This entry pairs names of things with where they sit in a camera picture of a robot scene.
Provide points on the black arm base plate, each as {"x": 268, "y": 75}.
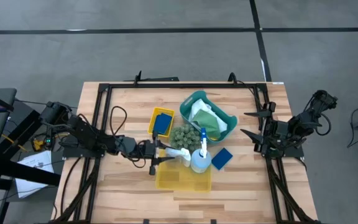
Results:
{"x": 294, "y": 152}
{"x": 73, "y": 152}

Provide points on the artificial green succulent plant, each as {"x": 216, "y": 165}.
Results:
{"x": 184, "y": 138}

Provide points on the green cloth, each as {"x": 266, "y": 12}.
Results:
{"x": 208, "y": 124}

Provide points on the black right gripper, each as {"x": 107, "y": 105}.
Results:
{"x": 278, "y": 132}

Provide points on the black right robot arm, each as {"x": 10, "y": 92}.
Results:
{"x": 312, "y": 118}

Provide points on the blue kitchen sponge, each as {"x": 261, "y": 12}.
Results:
{"x": 158, "y": 115}
{"x": 222, "y": 158}
{"x": 163, "y": 124}

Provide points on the white label sticker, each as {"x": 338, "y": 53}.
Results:
{"x": 278, "y": 82}

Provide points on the white cloth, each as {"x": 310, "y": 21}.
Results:
{"x": 223, "y": 125}
{"x": 199, "y": 107}

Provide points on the white paper sheets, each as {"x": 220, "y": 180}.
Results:
{"x": 34, "y": 165}

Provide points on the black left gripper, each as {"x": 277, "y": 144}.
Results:
{"x": 146, "y": 149}

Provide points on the large yellow translucent tray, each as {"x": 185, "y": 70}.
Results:
{"x": 182, "y": 182}

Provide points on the clear spray bottle white trigger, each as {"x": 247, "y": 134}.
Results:
{"x": 172, "y": 152}

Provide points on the yellow plug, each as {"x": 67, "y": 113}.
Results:
{"x": 37, "y": 144}

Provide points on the small yellow plastic bin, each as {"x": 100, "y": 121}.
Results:
{"x": 163, "y": 109}

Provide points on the black box with green LED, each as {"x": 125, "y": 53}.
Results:
{"x": 48, "y": 142}

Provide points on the spray bottle with blue nozzle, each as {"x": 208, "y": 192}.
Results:
{"x": 200, "y": 161}

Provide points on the teal plastic basket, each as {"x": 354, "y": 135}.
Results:
{"x": 232, "y": 121}

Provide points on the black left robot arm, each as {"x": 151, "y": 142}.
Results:
{"x": 85, "y": 133}

